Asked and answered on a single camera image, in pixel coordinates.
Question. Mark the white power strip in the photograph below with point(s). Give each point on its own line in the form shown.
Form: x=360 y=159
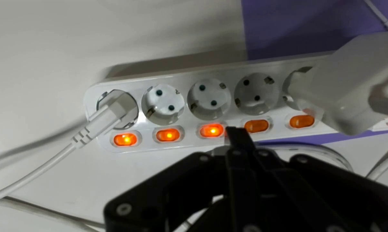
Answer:
x=185 y=107

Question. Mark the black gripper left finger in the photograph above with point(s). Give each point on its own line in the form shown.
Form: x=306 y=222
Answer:
x=163 y=201

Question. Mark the white angled plug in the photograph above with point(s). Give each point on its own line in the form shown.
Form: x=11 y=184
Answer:
x=118 y=107

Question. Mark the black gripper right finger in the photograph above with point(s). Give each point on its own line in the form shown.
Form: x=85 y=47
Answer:
x=301 y=195

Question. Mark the white charger adapter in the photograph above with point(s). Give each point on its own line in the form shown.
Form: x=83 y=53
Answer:
x=348 y=90

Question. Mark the purple paper mat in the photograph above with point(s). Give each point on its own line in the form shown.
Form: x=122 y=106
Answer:
x=293 y=27

